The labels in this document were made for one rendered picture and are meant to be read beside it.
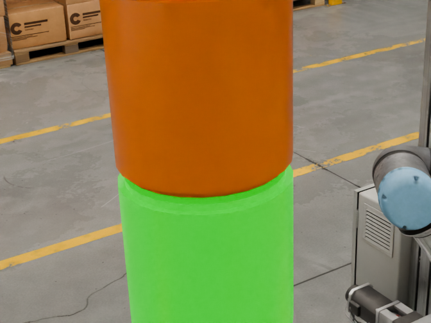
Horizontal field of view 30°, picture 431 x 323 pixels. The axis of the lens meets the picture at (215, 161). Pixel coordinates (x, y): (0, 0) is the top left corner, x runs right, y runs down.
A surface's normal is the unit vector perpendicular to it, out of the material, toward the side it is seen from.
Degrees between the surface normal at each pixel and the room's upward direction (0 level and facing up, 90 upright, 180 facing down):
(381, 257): 90
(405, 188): 84
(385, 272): 90
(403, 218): 83
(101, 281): 0
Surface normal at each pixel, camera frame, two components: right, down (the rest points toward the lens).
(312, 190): -0.04, -0.91
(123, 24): -0.62, 0.34
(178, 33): -0.15, 0.41
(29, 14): 0.50, 0.33
